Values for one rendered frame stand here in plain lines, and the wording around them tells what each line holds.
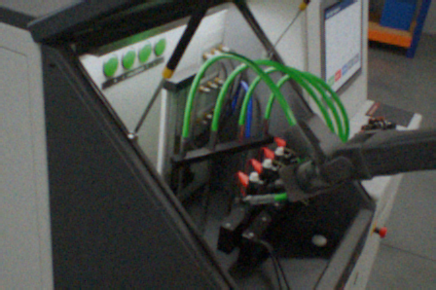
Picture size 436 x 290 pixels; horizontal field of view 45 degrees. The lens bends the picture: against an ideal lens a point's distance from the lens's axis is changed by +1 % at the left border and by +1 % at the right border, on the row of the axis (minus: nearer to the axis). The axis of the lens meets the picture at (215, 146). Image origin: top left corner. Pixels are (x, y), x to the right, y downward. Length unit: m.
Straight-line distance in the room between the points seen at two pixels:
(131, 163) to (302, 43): 0.71
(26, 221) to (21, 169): 0.14
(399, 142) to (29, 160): 0.73
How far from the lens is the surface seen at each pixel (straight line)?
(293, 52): 1.51
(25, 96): 1.09
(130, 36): 1.10
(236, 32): 1.52
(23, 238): 1.31
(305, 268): 1.49
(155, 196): 0.96
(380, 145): 0.80
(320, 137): 0.87
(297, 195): 0.98
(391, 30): 6.47
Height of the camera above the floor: 1.78
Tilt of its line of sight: 29 degrees down
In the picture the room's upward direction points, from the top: 7 degrees clockwise
